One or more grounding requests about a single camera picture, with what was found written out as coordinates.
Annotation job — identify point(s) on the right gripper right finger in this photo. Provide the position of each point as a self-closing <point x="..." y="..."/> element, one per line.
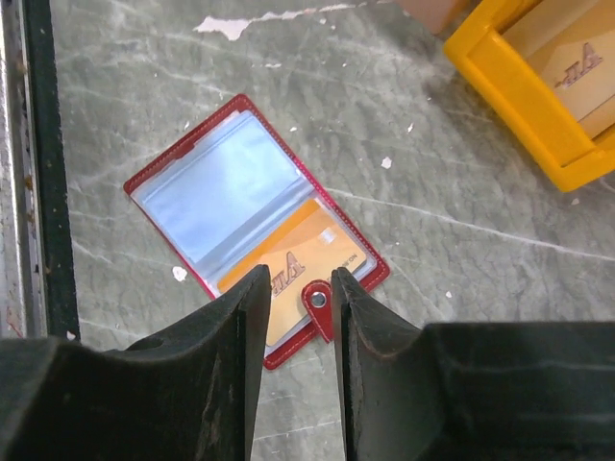
<point x="469" y="391"/>

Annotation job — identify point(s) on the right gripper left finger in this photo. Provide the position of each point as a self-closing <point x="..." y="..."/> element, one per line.
<point x="187" y="392"/>

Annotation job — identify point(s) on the red card holder wallet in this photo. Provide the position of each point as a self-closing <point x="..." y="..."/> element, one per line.
<point x="226" y="185"/>

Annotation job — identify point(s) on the yellow plastic bin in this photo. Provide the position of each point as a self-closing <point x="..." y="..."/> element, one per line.
<point x="555" y="141"/>

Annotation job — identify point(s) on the gold card in bin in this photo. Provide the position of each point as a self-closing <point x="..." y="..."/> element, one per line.
<point x="570" y="46"/>

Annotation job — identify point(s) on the pink file organizer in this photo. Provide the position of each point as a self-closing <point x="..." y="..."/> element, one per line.
<point x="435" y="15"/>

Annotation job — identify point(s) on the aluminium mounting rail frame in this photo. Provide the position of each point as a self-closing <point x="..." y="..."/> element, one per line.
<point x="38" y="290"/>

